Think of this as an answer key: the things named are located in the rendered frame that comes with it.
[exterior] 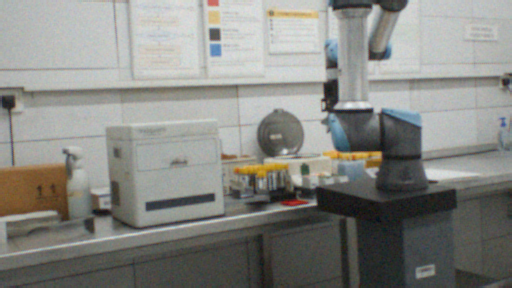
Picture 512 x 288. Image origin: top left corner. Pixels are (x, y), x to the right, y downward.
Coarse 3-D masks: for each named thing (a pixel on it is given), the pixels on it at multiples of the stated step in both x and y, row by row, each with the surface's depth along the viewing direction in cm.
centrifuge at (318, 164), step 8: (264, 160) 231; (272, 160) 225; (280, 160) 222; (288, 160) 219; (296, 160) 218; (304, 160) 219; (312, 160) 220; (320, 160) 221; (328, 160) 223; (296, 168) 217; (312, 168) 220; (320, 168) 221; (328, 168) 223; (296, 176) 216; (296, 184) 213
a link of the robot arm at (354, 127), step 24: (336, 0) 155; (360, 0) 153; (360, 24) 156; (360, 48) 156; (360, 72) 157; (360, 96) 157; (336, 120) 158; (360, 120) 156; (336, 144) 159; (360, 144) 158
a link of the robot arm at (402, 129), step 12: (384, 108) 160; (384, 120) 158; (396, 120) 157; (408, 120) 156; (420, 120) 159; (384, 132) 157; (396, 132) 157; (408, 132) 157; (420, 132) 159; (384, 144) 158; (396, 144) 158; (408, 144) 157; (420, 144) 159
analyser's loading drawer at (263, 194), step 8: (232, 192) 179; (240, 192) 174; (248, 192) 179; (264, 192) 181; (224, 200) 174; (232, 200) 174; (240, 200) 174; (248, 200) 176; (256, 200) 177; (264, 200) 181
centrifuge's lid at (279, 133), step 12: (264, 120) 245; (276, 120) 248; (288, 120) 249; (264, 132) 246; (276, 132) 249; (288, 132) 250; (300, 132) 249; (264, 144) 245; (276, 144) 248; (288, 144) 249; (300, 144) 247
